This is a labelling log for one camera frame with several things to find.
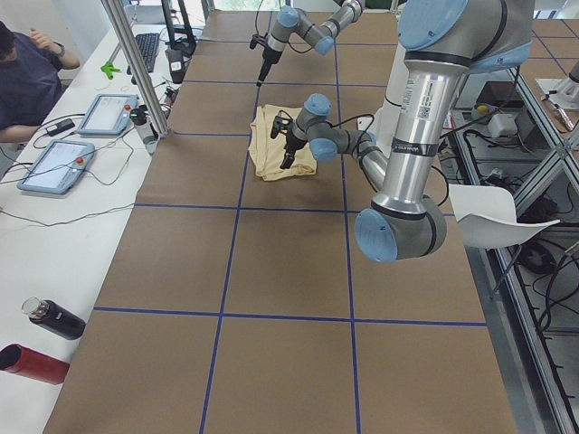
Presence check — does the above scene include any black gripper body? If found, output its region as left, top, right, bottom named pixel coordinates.
left=284, top=121, right=308, bottom=158
left=261, top=46, right=281, bottom=72

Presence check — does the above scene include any cream long-sleeve printed shirt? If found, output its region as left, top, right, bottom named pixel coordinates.
left=249, top=105, right=318, bottom=182

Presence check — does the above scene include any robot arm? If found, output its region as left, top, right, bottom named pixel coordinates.
left=250, top=0, right=365, bottom=87
left=272, top=1, right=535, bottom=262

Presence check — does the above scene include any black monitor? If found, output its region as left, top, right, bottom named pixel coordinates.
left=161, top=0, right=196, bottom=57

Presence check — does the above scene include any black keyboard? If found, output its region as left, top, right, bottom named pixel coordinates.
left=135, top=33, right=160, bottom=72

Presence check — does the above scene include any clear water bottle black cap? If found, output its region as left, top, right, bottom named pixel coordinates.
left=129, top=108, right=158, bottom=156

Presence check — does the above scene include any green plastic toy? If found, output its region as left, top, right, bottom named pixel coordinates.
left=100, top=61, right=120, bottom=80

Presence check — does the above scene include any upper teach pendant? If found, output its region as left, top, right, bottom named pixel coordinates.
left=76, top=94, right=138, bottom=137

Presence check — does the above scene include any teach pendant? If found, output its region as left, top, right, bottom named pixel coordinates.
left=17, top=139, right=96, bottom=195
left=76, top=94, right=138, bottom=137

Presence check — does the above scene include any white plastic chair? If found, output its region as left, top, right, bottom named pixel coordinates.
left=450, top=184, right=560, bottom=249

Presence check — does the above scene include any lower teach pendant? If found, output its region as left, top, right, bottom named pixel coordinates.
left=17, top=139, right=96, bottom=195

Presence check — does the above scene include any seated person in navy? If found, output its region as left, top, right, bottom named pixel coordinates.
left=1, top=24, right=81, bottom=143

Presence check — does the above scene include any dark red bottle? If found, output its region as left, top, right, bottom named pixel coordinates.
left=1, top=344, right=70, bottom=385

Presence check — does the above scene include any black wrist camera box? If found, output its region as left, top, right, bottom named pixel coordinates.
left=270, top=109, right=293, bottom=139
left=250, top=33, right=268, bottom=50

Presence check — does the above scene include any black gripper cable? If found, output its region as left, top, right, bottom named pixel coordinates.
left=327, top=113, right=379, bottom=155

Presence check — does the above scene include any aluminium frame post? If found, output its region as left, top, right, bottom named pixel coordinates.
left=100, top=0, right=168, bottom=137

